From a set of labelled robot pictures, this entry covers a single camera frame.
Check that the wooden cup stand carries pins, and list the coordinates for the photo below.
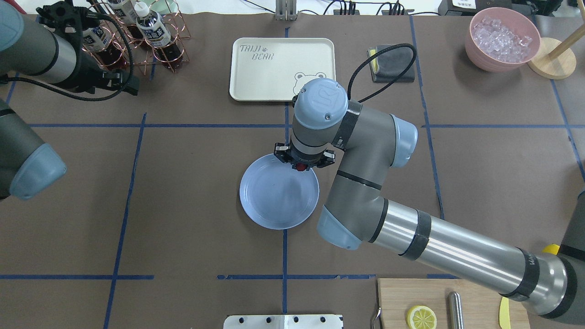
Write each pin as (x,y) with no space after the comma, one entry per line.
(555,60)

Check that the steel cylinder muddler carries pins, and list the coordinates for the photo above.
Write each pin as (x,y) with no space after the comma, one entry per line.
(455,310)

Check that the tea bottle left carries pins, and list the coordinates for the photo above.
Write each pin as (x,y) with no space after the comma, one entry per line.
(98,42)

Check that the copper wire bottle rack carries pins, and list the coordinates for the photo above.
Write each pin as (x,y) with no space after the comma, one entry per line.
(132,52)

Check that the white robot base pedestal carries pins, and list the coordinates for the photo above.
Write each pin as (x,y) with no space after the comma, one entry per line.
(284,321)

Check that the tea bottle back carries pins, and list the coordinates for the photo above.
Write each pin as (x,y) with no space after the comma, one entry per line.
(124,11)

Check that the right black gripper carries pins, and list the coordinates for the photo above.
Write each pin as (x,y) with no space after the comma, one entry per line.
(282,153)

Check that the yellow plastic knife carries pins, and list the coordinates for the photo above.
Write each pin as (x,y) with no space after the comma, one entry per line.
(504,313)

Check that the pink bowl of ice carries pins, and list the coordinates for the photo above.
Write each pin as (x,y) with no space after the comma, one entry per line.
(501,39)

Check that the grey folded cloth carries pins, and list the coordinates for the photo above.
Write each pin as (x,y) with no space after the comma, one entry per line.
(389,65)

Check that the blue plate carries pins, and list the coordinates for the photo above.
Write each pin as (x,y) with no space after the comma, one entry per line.
(275,196)

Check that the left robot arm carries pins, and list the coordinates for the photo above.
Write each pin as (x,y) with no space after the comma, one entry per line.
(46,52)

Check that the cream bear tray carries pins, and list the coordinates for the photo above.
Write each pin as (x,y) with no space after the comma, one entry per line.
(273,69)

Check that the large yellow lemon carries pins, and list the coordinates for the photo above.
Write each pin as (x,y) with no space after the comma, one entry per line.
(551,249)

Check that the tea bottle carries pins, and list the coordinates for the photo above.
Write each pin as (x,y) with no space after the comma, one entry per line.
(154,29)
(124,11)
(98,42)

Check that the tea bottle middle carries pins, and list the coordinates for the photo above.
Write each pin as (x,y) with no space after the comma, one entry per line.
(154,29)

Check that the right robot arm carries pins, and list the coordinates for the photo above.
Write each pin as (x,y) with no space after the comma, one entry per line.
(550,286)

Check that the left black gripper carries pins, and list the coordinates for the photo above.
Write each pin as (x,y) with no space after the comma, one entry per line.
(91,74)

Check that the lemon half slice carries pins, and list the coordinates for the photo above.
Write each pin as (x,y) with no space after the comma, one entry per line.
(421,317)

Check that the wooden cutting board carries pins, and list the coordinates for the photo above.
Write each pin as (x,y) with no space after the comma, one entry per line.
(480,306)

